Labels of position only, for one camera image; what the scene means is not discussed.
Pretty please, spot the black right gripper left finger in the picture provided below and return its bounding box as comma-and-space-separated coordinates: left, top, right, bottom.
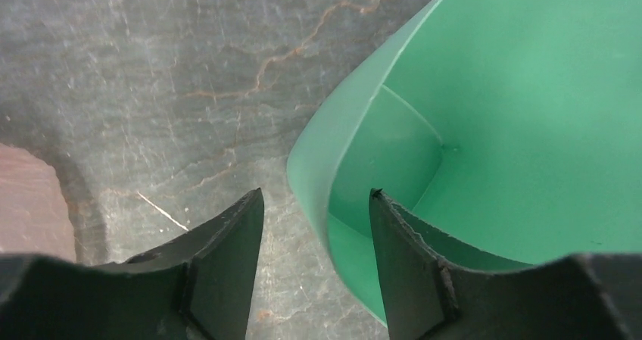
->
1, 189, 264, 339

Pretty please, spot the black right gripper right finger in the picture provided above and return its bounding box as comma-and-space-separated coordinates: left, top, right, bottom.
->
369, 189, 641, 339

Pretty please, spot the pink plastic trash bag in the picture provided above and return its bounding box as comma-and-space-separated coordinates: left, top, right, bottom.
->
1, 145, 77, 263

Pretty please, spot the green plastic trash bin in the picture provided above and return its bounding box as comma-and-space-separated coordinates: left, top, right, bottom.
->
287, 0, 641, 322

